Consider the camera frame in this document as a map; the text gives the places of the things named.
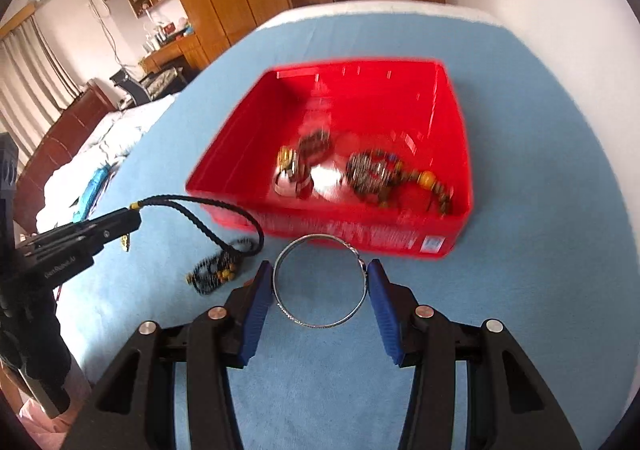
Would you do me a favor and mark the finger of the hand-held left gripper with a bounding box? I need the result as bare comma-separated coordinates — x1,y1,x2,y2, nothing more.
29,224,139,256
29,208,143,244

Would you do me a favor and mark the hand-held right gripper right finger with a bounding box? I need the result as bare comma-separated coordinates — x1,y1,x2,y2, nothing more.
366,258,583,450

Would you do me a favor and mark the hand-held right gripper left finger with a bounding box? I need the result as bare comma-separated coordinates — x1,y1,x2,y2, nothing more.
60,260,275,450

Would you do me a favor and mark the thin silver bangle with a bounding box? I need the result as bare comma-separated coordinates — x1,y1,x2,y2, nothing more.
272,233,371,330

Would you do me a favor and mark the black bead strand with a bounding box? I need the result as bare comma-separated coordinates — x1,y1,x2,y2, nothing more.
186,238,255,299

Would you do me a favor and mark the black braided cord necklace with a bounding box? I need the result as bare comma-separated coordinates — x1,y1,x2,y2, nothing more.
120,194,265,257

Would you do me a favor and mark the brown bead bracelet yellow bead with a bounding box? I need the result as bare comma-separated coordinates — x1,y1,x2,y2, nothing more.
375,169,457,218

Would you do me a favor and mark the silver watch red face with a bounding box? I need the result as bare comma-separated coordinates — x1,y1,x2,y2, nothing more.
296,126,332,163

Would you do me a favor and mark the red tin box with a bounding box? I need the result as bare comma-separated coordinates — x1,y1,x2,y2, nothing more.
185,58,475,261

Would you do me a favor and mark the turquoise cloth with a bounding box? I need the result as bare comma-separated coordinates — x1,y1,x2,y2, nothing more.
73,164,114,224

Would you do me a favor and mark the wooden bed with white bedding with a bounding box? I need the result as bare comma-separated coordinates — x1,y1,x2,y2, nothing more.
36,94,177,232

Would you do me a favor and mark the dark wooden headboard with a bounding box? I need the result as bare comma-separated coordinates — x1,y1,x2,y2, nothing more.
12,79,117,232

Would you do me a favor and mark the pink cloth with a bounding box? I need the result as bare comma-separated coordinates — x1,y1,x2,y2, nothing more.
0,365,81,450

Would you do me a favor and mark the black office chair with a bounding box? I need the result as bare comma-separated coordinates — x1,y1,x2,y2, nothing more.
108,68,152,107

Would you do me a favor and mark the beige curtain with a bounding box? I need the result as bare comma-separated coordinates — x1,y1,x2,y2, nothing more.
0,14,82,167

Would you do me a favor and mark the wooden desk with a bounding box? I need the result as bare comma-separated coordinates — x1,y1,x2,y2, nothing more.
137,34,202,77

